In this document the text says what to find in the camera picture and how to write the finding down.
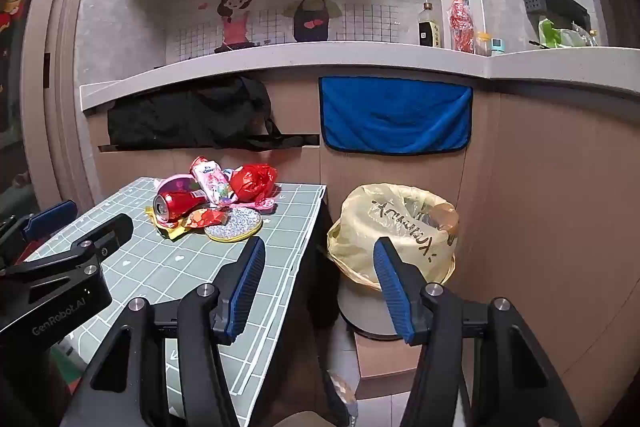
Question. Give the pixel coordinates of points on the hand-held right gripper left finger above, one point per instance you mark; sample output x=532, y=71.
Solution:
x=247, y=287

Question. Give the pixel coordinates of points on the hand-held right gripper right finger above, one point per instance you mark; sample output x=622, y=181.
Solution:
x=395, y=292

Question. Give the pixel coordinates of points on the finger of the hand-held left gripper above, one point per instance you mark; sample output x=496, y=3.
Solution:
x=110, y=229
x=50, y=214

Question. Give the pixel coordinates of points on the grey trash bin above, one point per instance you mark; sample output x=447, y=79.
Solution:
x=365, y=312

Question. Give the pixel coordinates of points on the yellow foil snack wrapper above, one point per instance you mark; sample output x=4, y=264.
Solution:
x=170, y=231

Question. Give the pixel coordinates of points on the yellow plastic bin bag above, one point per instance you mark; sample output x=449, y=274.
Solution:
x=360, y=227

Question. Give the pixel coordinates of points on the glitter round coaster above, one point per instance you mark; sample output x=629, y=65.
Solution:
x=235, y=224

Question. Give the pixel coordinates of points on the red soda can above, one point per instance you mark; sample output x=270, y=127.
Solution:
x=180, y=204

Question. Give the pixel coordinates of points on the green grid mat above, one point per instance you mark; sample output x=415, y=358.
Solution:
x=175, y=267

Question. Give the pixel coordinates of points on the red gold wrapper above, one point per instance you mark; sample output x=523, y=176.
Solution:
x=202, y=219

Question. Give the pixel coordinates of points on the pink plastic toy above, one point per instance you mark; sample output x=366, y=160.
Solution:
x=265, y=204

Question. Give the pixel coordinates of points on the red plastic bag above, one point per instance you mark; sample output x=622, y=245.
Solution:
x=252, y=182

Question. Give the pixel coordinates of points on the pink snack packet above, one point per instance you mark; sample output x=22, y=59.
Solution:
x=210, y=179

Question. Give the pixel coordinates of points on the black cloth bag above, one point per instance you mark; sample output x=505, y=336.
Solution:
x=190, y=112

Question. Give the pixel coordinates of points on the brown kitchen cabinet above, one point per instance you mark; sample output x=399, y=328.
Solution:
x=540, y=207

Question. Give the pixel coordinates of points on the blue towel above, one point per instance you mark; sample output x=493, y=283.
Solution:
x=395, y=117

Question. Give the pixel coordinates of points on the grey kitchen counter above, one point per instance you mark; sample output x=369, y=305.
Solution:
x=300, y=62

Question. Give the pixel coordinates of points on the small clear jar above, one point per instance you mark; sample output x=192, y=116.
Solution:
x=483, y=46

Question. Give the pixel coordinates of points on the dark soy sauce bottle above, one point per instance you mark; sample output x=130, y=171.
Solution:
x=430, y=29

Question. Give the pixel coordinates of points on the small teal container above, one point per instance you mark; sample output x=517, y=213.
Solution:
x=498, y=48

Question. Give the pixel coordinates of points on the orange cap plastic bottle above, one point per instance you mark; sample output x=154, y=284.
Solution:
x=461, y=24

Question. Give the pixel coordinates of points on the green plastic bag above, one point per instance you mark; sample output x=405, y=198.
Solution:
x=555, y=34

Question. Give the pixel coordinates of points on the black dish rack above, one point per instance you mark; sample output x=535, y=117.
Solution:
x=565, y=7

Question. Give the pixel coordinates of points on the beige door frame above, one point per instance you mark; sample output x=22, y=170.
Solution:
x=60, y=57

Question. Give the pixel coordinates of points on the cartoon couple wall sticker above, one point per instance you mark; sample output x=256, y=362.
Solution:
x=275, y=7

